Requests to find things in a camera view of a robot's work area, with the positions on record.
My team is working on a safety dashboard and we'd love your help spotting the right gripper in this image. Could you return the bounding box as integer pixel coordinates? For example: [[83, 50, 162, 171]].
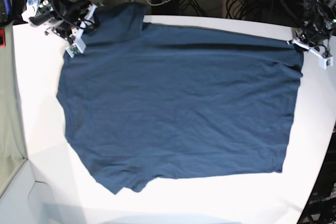
[[45, 3, 99, 45]]

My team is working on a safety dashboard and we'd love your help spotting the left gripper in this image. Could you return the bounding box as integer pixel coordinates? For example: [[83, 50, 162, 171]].
[[287, 28, 332, 58]]

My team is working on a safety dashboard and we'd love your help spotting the dark blue t-shirt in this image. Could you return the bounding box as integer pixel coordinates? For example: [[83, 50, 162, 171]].
[[57, 3, 303, 194]]

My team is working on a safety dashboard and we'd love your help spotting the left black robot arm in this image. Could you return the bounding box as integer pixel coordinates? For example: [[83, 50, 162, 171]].
[[279, 0, 335, 60]]

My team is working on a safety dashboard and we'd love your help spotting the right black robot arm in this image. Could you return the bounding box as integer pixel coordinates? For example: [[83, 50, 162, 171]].
[[22, 0, 98, 45]]

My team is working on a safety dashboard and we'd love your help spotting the red black clamp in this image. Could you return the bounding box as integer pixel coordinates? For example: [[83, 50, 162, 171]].
[[0, 28, 6, 48]]

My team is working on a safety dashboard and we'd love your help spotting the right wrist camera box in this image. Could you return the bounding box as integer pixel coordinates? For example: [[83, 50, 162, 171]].
[[66, 40, 86, 58]]

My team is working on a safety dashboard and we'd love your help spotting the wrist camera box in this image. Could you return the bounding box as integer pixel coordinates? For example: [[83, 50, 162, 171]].
[[318, 56, 334, 70], [66, 40, 86, 58]]

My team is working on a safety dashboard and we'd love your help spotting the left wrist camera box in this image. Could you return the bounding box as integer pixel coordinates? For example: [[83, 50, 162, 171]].
[[318, 56, 334, 70]]

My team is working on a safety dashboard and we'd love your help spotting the blue handled tool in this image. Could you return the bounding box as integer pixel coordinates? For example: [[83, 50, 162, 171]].
[[3, 0, 12, 16]]

